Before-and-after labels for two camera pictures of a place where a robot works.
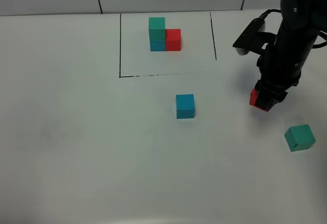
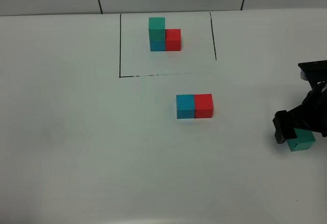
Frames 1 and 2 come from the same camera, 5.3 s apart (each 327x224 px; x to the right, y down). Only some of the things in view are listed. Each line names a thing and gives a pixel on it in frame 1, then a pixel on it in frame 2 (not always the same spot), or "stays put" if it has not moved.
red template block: x=172 y=40 stays put
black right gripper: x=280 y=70 → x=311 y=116
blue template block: x=158 y=45 stays put
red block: x=253 y=97 → x=204 y=105
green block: x=300 y=137 stays put
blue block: x=185 y=107 stays put
